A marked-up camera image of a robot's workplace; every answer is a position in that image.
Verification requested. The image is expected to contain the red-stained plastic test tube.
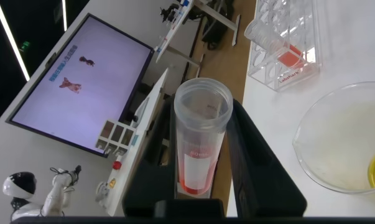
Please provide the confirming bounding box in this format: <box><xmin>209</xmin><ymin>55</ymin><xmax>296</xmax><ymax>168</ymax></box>
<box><xmin>174</xmin><ymin>77</ymin><xmax>234</xmax><ymax>200</ymax></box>

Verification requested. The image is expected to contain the large display screen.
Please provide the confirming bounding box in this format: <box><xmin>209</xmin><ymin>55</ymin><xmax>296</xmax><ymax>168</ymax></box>
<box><xmin>6</xmin><ymin>12</ymin><xmax>154</xmax><ymax>158</ymax></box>

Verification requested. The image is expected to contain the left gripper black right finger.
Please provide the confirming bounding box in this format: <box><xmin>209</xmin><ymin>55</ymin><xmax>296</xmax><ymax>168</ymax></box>
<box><xmin>226</xmin><ymin>98</ymin><xmax>308</xmax><ymax>218</ymax></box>

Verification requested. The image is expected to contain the white standing desk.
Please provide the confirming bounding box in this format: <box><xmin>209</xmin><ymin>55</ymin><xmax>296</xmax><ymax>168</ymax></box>
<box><xmin>96</xmin><ymin>133</ymin><xmax>150</xmax><ymax>217</ymax></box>
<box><xmin>134</xmin><ymin>68</ymin><xmax>169</xmax><ymax>141</ymax></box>

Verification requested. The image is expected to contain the white humanoid robot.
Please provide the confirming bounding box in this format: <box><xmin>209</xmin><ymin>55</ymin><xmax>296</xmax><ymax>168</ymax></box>
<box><xmin>2</xmin><ymin>164</ymin><xmax>82</xmax><ymax>222</ymax></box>

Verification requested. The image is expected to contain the clear glass beaker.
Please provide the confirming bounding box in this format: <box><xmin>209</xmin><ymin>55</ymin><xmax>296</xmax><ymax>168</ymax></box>
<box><xmin>292</xmin><ymin>81</ymin><xmax>375</xmax><ymax>195</ymax></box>

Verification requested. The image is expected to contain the test tube with red liquid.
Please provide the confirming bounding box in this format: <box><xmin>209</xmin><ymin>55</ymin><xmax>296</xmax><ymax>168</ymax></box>
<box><xmin>244</xmin><ymin>19</ymin><xmax>308</xmax><ymax>68</ymax></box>

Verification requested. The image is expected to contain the white drawer organiser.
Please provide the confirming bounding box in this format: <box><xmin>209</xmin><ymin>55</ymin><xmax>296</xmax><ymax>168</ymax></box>
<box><xmin>95</xmin><ymin>119</ymin><xmax>137</xmax><ymax>156</ymax></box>

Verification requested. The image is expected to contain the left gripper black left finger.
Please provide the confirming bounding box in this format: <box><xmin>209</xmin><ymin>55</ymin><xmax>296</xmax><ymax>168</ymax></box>
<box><xmin>122</xmin><ymin>98</ymin><xmax>178</xmax><ymax>218</ymax></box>

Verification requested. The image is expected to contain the clear acrylic test tube rack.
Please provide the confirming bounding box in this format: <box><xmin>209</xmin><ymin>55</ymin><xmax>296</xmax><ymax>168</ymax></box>
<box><xmin>244</xmin><ymin>0</ymin><xmax>323</xmax><ymax>92</ymax></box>

